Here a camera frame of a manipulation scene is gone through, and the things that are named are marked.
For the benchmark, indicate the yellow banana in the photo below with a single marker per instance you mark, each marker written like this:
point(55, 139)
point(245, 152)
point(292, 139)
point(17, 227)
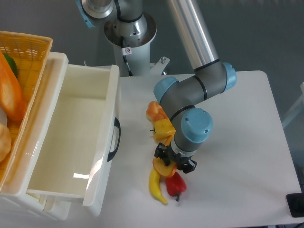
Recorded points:
point(154, 187)

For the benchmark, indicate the yellow bell pepper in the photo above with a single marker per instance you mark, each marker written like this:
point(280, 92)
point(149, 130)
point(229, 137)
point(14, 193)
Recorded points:
point(163, 131)

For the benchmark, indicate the yellow wicker basket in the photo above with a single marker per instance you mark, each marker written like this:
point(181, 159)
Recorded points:
point(30, 53)

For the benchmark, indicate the white plastic drawer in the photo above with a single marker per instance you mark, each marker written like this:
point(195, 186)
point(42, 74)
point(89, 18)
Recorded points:
point(72, 165)

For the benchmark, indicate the white drawer cabinet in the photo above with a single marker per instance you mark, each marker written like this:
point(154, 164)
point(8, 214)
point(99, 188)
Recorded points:
point(15, 201)

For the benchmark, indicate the green pepper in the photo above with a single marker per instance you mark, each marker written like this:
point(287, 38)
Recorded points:
point(12, 64)

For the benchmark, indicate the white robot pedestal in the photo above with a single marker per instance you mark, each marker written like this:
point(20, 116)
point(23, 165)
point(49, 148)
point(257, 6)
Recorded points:
point(132, 46)

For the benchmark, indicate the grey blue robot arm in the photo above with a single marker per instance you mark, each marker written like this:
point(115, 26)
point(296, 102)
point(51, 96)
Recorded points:
point(179, 99)

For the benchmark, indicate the red bell pepper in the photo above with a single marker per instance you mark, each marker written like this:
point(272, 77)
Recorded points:
point(175, 186)

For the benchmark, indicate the orange baguette loaf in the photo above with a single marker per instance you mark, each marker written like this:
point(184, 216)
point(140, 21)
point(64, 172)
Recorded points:
point(12, 99)

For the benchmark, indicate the round bread bun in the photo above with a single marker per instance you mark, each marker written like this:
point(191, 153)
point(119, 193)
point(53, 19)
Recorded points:
point(5, 141)

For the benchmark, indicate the toast bread slice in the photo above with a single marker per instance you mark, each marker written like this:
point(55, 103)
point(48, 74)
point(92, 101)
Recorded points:
point(162, 169)

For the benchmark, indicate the black drawer handle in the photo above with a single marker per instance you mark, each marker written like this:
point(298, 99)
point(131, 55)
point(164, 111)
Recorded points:
point(116, 138)

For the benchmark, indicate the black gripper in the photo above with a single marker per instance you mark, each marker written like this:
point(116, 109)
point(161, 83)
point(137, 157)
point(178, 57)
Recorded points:
point(177, 155)

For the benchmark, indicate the black device at edge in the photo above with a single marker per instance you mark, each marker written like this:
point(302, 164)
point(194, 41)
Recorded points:
point(296, 204)

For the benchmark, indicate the braided bread roll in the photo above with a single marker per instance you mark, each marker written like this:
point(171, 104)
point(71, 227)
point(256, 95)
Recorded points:
point(155, 112)

